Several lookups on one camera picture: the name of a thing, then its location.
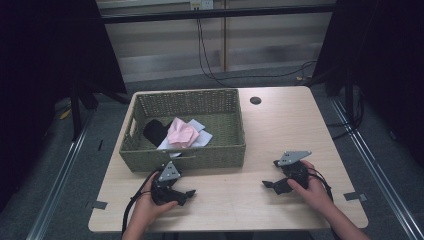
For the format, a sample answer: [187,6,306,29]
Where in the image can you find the black cloth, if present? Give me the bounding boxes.
[143,119,174,148]

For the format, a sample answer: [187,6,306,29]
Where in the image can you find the metal floor rail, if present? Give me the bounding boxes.
[329,95,424,240]
[25,113,98,240]

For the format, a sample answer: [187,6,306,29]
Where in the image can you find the person's right hand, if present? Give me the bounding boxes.
[286,160,335,215]

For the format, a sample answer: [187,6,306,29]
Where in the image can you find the white wall outlet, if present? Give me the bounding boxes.
[189,0,215,11]

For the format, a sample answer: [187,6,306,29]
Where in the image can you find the black hanging wall cable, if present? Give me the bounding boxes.
[195,17,318,88]

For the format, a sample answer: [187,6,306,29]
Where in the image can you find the person's left hand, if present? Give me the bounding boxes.
[131,172,180,232]

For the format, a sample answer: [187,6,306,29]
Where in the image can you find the pink cloth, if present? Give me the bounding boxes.
[166,117,201,150]

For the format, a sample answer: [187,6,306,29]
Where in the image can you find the left hand-held gripper black cable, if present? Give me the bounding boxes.
[121,169,160,236]

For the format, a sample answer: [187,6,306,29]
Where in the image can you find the black metal stand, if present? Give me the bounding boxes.
[325,65,365,132]
[69,75,132,142]

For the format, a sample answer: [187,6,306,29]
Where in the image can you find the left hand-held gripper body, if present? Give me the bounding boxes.
[150,161,188,206]

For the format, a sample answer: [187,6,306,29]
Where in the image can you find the right hand-held gripper black cable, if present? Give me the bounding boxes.
[307,167,335,202]

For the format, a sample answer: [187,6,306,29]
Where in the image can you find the dark curtain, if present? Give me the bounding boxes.
[312,0,424,168]
[0,0,128,214]

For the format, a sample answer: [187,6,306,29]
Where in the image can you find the hand-held gripper black cable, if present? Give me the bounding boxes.
[307,167,335,202]
[121,169,160,236]

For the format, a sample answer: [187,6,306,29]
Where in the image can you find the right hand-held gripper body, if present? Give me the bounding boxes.
[272,150,313,195]

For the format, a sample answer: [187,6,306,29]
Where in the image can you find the green woven basket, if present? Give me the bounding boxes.
[119,88,247,173]

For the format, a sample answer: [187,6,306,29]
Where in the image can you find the white cloth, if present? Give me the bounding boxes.
[157,119,214,158]

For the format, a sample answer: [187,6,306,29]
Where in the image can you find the black horizontal bar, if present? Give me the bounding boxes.
[99,3,336,25]

